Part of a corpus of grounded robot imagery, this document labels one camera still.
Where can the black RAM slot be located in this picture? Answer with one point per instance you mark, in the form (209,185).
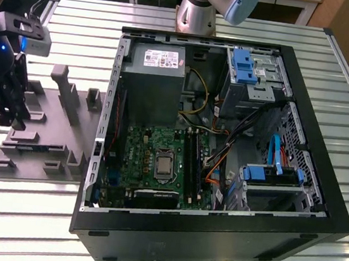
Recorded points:
(189,167)

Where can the installed RAM stick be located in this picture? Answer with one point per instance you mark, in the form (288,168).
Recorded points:
(198,171)

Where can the grey parts rack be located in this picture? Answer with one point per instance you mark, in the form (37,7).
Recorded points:
(52,115)

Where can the blue VGA port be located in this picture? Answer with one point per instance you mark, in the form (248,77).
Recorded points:
(94,197)

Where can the grey power supply unit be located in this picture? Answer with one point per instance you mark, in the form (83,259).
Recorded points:
(150,95)

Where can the blue port connector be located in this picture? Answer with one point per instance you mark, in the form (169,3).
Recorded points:
(114,177)

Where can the green motherboard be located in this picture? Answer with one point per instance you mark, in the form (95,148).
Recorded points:
(137,151)

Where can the silver CPU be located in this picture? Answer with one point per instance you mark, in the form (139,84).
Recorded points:
(164,166)

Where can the black CPU socket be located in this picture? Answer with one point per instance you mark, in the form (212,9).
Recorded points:
(162,180)

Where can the black graphics card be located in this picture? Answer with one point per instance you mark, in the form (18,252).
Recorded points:
(153,199)

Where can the black open PC case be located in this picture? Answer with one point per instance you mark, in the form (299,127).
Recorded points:
(180,242)

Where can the metal drive cage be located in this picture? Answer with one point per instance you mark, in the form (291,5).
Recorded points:
(261,95)

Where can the blue disk carrier with disk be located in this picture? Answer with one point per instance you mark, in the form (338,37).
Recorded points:
(256,174)

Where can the metal disk bay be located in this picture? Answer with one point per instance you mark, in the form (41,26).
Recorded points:
(275,189)

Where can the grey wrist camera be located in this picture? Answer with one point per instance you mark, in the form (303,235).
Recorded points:
(36,45)

